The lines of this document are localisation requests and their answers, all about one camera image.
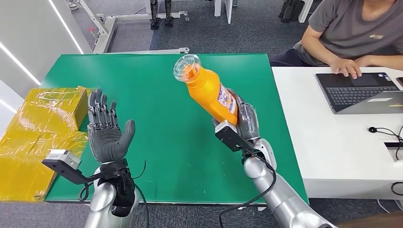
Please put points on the white metal stand frame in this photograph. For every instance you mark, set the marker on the white metal stand frame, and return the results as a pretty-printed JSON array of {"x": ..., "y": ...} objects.
[{"x": 105, "y": 28}]

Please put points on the white shoe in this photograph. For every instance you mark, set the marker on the white shoe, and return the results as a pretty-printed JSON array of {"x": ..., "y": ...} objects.
[{"x": 72, "y": 4}]

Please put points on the person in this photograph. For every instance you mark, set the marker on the person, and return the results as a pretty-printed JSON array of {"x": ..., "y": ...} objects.
[{"x": 343, "y": 28}]

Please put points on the yellow taped cardboard box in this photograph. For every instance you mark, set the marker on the yellow taped cardboard box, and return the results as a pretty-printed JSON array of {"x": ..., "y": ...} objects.
[{"x": 34, "y": 132}]

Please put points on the person's left hand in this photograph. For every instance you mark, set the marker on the person's left hand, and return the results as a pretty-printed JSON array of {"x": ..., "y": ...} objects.
[{"x": 365, "y": 61}]

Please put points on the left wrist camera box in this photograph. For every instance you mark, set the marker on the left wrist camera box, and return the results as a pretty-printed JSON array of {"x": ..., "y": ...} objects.
[{"x": 61, "y": 159}]

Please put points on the dark smartphone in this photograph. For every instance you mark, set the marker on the dark smartphone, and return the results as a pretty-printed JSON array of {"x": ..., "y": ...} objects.
[{"x": 400, "y": 81}]

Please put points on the orange liquid plastic bottle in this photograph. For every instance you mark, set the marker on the orange liquid plastic bottle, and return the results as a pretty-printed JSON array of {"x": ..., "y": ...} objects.
[{"x": 207, "y": 91}]

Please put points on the white slanted table leg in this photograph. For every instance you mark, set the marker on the white slanted table leg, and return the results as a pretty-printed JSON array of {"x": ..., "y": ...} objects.
[{"x": 305, "y": 11}]

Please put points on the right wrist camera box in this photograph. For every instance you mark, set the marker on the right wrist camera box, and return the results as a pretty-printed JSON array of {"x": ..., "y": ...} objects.
[{"x": 228, "y": 133}]

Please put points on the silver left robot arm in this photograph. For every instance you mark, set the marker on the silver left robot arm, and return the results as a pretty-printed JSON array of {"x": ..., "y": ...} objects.
[{"x": 104, "y": 201}]

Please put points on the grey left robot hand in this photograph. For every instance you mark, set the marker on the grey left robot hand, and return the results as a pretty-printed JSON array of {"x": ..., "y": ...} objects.
[{"x": 105, "y": 143}]

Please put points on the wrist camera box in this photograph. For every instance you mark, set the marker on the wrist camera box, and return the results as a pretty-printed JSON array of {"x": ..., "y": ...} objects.
[
  {"x": 61, "y": 159},
  {"x": 228, "y": 133}
]

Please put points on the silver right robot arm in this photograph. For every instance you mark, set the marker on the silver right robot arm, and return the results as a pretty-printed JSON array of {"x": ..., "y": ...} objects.
[{"x": 280, "y": 195}]

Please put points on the black robot legs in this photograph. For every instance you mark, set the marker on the black robot legs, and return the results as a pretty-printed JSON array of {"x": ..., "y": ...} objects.
[{"x": 154, "y": 19}]

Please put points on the white furniture leg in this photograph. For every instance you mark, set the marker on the white furniture leg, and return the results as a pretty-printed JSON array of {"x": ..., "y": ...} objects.
[{"x": 228, "y": 11}]

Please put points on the dark grey laptop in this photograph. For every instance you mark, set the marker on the dark grey laptop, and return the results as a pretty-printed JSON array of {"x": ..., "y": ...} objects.
[{"x": 355, "y": 94}]

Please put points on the person's left forearm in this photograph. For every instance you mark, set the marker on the person's left forearm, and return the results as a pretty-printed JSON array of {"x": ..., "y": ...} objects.
[{"x": 388, "y": 62}]

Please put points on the green table mat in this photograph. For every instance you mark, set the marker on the green table mat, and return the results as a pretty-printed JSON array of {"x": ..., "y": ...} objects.
[{"x": 163, "y": 141}]

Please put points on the person's right forearm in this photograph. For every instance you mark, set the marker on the person's right forearm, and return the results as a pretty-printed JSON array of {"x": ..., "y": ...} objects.
[{"x": 314, "y": 47}]

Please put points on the white desk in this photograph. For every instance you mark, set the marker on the white desk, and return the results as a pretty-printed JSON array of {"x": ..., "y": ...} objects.
[{"x": 330, "y": 151}]

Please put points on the person's right hand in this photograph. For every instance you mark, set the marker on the person's right hand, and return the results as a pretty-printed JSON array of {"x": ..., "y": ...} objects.
[{"x": 344, "y": 66}]

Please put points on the black equipment pile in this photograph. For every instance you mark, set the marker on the black equipment pile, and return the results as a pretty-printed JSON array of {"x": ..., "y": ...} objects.
[{"x": 291, "y": 11}]

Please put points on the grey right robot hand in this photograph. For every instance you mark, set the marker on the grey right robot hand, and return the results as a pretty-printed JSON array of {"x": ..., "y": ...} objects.
[{"x": 248, "y": 121}]

